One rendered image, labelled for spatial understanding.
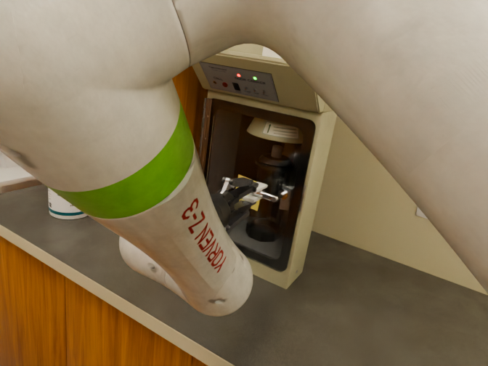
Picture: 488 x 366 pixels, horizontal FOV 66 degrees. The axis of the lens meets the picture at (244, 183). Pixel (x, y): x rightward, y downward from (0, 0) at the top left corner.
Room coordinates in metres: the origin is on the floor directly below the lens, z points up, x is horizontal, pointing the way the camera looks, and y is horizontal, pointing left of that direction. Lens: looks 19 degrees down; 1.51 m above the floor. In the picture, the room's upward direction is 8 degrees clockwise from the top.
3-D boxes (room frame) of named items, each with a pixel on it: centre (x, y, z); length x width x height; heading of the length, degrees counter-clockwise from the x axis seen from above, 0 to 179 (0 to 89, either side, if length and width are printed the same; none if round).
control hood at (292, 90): (0.87, 0.02, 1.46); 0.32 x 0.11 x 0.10; 62
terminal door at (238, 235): (0.92, -0.01, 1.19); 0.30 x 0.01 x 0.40; 61
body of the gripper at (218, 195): (0.71, 0.04, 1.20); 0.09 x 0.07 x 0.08; 152
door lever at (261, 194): (0.85, -0.06, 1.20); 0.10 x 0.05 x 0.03; 61
